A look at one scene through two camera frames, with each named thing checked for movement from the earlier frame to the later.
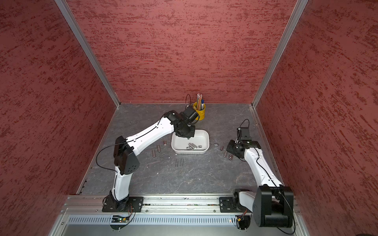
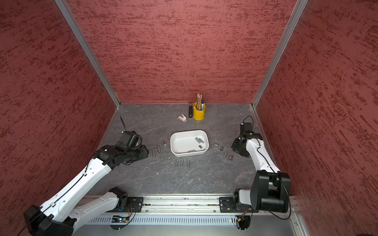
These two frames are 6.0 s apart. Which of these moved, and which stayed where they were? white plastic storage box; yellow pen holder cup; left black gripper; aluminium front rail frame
Moved: left black gripper
Stayed: aluminium front rail frame; white plastic storage box; yellow pen holder cup
